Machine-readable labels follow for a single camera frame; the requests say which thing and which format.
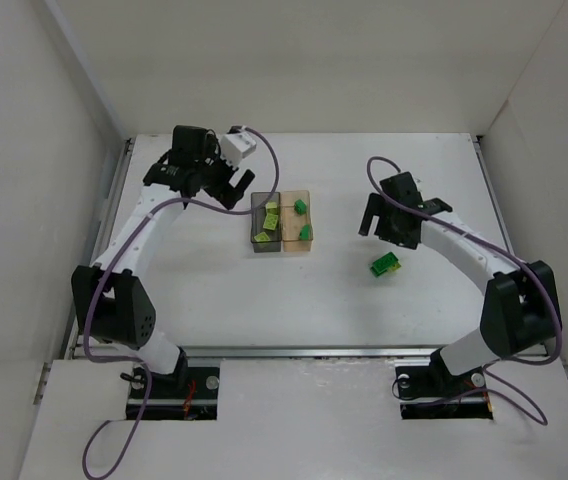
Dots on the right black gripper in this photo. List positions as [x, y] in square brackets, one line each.
[379, 218]

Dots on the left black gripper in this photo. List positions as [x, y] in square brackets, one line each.
[219, 181]

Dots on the lime green small lego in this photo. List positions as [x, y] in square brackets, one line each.
[271, 207]

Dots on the lime green 2x3 lego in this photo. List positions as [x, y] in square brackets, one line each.
[271, 221]

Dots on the pale yellow-green small lego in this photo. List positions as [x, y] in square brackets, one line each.
[262, 237]

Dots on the dark green long lego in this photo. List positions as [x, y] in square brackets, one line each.
[381, 265]

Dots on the small dark green lego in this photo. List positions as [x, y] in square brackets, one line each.
[300, 207]

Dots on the dark green square lego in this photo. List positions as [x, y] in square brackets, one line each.
[305, 233]

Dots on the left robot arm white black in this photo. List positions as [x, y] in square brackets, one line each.
[111, 303]

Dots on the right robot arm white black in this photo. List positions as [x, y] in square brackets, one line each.
[520, 305]

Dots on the grey transparent container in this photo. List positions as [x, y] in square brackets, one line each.
[258, 202]

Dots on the orange transparent container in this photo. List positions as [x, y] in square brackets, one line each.
[291, 223]

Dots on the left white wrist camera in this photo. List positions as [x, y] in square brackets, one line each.
[236, 145]

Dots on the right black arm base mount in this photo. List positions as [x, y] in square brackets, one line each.
[423, 397]

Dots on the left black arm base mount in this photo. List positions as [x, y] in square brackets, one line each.
[196, 399]

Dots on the aluminium front rail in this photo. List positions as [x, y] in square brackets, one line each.
[77, 352]

